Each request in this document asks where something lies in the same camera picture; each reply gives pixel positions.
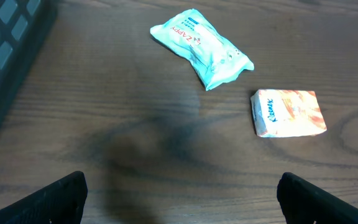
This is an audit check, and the orange small snack box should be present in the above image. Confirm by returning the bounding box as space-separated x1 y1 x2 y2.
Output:
250 89 327 138

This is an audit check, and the light blue wipes pack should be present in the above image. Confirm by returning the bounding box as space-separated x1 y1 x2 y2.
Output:
150 9 254 91

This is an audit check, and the grey plastic mesh basket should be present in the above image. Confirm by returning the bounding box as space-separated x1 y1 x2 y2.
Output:
0 0 57 127

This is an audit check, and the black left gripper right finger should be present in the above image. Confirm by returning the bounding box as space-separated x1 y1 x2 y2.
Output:
277 172 358 224

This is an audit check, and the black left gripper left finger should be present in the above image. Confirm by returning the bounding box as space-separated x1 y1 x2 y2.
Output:
0 171 88 224

